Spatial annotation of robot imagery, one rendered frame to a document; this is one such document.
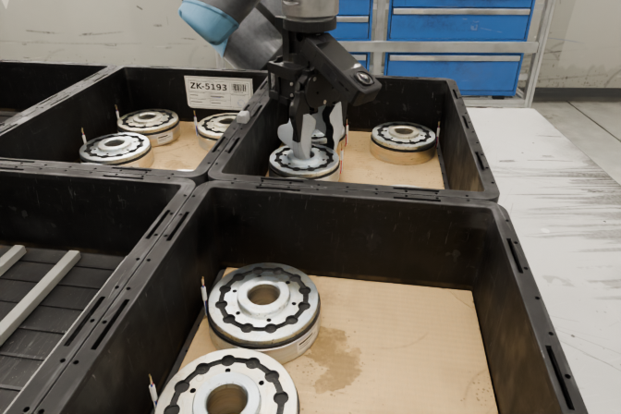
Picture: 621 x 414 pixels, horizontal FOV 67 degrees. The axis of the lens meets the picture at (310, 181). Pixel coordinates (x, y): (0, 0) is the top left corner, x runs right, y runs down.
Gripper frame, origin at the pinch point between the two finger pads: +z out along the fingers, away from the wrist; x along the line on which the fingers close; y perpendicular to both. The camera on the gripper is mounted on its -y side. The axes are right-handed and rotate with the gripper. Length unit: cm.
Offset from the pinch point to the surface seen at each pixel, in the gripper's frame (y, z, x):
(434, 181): -14.0, 2.1, -9.7
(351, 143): 3.2, 2.1, -10.9
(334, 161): -3.6, -1.1, 0.8
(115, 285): -15.6, -7.8, 36.9
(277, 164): 1.4, -1.1, 7.1
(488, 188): -27.7, -7.8, 4.2
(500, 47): 63, 26, -194
